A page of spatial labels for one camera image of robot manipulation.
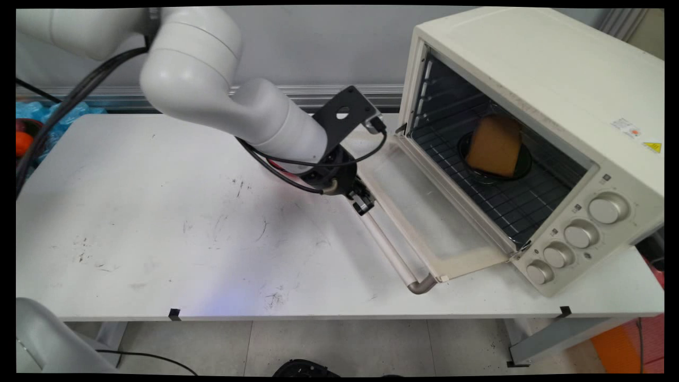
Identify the small silver oven knob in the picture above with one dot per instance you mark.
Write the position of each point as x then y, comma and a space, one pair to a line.
539, 272

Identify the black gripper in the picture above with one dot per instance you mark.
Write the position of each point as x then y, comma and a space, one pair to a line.
337, 172

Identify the dark red bowl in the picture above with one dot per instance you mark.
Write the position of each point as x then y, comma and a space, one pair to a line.
24, 126

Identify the pink red crate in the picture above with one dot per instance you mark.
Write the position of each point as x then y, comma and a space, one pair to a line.
653, 345

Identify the cream toaster oven body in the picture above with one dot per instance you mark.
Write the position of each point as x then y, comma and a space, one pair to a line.
557, 69

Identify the brown bread slice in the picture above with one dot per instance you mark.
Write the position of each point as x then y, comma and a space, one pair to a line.
494, 146

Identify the orange box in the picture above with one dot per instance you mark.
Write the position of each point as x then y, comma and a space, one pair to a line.
615, 350

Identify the black object on floor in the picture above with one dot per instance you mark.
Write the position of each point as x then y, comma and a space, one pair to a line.
305, 369

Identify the grey white chair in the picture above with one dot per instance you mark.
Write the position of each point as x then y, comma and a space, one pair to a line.
48, 339

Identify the black round plate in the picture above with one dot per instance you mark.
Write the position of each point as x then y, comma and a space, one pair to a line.
525, 164

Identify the large silver oven knob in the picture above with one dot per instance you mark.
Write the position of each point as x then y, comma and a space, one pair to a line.
607, 208

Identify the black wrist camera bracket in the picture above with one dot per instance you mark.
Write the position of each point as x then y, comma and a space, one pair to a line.
329, 124

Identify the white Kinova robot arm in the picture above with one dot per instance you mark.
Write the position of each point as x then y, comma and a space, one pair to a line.
201, 79

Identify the blue plastic bottle pack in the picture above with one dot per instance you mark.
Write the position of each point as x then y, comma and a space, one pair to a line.
79, 112

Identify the yellow warning sticker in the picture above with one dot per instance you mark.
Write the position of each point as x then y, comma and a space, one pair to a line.
653, 147

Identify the black tape mark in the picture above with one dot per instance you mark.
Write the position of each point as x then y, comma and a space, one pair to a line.
565, 312

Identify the orange fruit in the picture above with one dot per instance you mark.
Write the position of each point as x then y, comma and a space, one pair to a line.
22, 143

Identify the grey table leg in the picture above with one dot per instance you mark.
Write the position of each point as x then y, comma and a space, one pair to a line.
562, 337
111, 339

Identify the grey curtain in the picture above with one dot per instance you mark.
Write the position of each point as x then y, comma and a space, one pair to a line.
623, 24

